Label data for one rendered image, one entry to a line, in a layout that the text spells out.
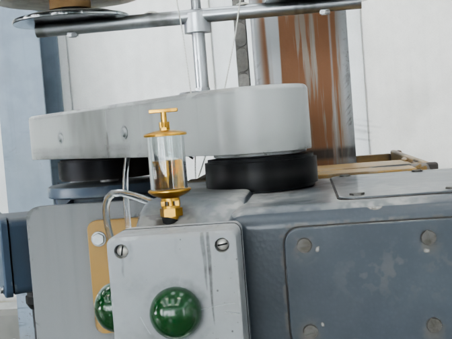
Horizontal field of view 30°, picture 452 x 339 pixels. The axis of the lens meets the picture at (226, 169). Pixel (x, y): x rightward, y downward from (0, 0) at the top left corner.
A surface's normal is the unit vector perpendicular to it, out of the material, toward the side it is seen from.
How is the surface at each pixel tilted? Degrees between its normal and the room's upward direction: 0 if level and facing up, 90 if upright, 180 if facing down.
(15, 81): 90
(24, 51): 90
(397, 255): 90
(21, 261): 90
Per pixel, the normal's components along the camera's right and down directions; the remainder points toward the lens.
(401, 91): -0.10, 0.06
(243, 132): -0.35, 0.07
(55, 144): -0.83, 0.09
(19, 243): 0.35, 0.02
